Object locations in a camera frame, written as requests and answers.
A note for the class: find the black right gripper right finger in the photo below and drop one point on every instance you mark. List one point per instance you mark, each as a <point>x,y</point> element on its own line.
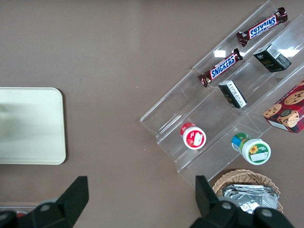
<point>206,204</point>

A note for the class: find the clear acrylic stepped shelf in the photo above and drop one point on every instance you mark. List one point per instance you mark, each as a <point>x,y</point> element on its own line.
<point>213,123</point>

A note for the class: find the red cola bottle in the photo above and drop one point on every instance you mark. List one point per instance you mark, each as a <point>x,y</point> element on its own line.
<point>21,215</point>

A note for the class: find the red chocolate chip cookie box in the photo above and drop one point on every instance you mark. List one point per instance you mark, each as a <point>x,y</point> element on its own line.
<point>287,111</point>

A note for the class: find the red label white jar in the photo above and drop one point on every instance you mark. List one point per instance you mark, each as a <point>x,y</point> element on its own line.
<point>193,137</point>

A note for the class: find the dark green small box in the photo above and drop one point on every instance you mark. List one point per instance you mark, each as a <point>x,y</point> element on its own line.
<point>234,95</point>
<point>270,59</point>

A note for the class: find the stacked aluminium foil trays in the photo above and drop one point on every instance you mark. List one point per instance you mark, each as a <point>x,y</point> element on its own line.
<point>249,194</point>

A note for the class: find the Snickers chocolate bar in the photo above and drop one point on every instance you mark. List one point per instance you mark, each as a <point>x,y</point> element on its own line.
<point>222,67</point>
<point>262,27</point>

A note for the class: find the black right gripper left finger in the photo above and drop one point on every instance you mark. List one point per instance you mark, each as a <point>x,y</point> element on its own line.
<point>71,202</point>

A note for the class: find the cream plastic tray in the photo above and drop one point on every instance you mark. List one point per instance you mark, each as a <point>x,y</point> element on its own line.
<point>31,126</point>

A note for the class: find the green label white jar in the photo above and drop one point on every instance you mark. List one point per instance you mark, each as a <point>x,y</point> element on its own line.
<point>254,149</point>

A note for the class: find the light wicker basket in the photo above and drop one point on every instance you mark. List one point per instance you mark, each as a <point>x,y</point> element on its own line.
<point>244,177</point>

